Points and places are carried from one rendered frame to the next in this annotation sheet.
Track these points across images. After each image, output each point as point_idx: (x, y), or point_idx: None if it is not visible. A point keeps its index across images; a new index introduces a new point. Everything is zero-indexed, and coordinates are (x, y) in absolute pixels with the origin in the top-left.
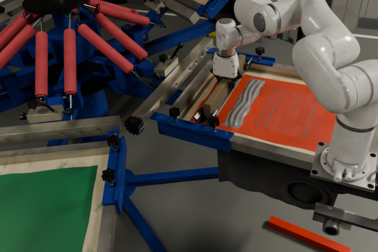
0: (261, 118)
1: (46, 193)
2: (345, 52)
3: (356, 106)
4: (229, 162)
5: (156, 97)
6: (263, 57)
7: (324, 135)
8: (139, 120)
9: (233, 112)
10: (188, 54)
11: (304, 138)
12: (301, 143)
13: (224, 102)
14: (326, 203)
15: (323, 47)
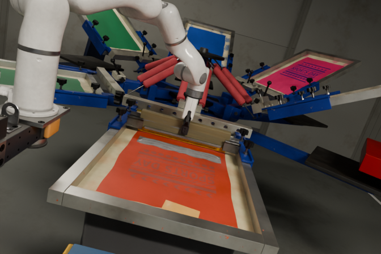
0: (156, 153)
1: (62, 87)
2: None
3: (13, 3)
4: None
5: (149, 101)
6: (249, 155)
7: (139, 183)
8: (121, 95)
9: (158, 140)
10: (217, 118)
11: (130, 170)
12: (121, 167)
13: (164, 131)
14: None
15: None
